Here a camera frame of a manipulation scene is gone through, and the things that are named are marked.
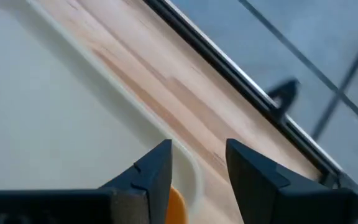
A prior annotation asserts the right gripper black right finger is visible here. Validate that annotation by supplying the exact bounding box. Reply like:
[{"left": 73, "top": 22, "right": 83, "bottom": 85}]
[{"left": 225, "top": 138, "right": 358, "bottom": 224}]

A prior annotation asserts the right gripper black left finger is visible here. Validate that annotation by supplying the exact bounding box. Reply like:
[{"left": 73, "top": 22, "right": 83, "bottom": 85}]
[{"left": 0, "top": 139, "right": 173, "bottom": 224}]

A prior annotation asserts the orange cup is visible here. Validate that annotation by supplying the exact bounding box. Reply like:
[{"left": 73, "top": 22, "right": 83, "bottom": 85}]
[{"left": 165, "top": 185, "right": 188, "bottom": 224}]

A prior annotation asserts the beige plastic tray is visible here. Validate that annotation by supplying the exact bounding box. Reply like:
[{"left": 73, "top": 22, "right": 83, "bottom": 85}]
[{"left": 0, "top": 0, "right": 205, "bottom": 224}]

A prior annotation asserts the black camera mount clip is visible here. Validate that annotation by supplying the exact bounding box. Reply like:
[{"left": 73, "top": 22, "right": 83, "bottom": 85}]
[{"left": 267, "top": 79, "right": 301, "bottom": 121}]

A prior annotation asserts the black aluminium table frame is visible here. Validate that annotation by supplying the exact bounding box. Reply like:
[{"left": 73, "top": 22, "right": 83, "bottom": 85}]
[{"left": 141, "top": 0, "right": 358, "bottom": 189}]

